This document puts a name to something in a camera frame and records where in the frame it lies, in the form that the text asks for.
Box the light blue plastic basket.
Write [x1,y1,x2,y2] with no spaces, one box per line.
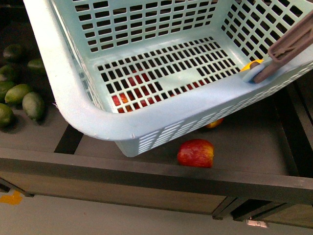
[24,0,313,157]

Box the brown basket handle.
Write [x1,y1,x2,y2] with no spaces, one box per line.
[243,12,313,83]

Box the red apple under basket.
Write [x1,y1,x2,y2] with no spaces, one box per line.
[205,118,224,129]

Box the green mango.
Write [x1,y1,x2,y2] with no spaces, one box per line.
[0,103,14,128]
[4,84,33,105]
[0,65,19,81]
[27,58,46,76]
[2,44,25,62]
[22,92,45,121]

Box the red apple front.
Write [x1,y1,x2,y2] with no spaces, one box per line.
[177,139,215,168]

